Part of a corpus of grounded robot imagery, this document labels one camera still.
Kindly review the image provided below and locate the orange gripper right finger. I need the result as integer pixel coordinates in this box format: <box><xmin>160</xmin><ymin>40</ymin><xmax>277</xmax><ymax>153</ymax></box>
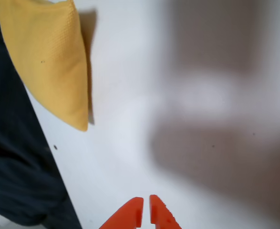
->
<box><xmin>149</xmin><ymin>194</ymin><xmax>182</xmax><ymax>229</ymax></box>

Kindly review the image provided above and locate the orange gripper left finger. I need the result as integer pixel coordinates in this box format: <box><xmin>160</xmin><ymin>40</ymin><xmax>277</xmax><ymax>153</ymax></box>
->
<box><xmin>99</xmin><ymin>197</ymin><xmax>145</xmax><ymax>229</ymax></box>

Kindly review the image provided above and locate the yellow fabric bean bag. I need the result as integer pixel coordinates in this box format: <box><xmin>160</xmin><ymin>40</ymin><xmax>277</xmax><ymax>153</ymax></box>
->
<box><xmin>0</xmin><ymin>0</ymin><xmax>90</xmax><ymax>132</ymax></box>

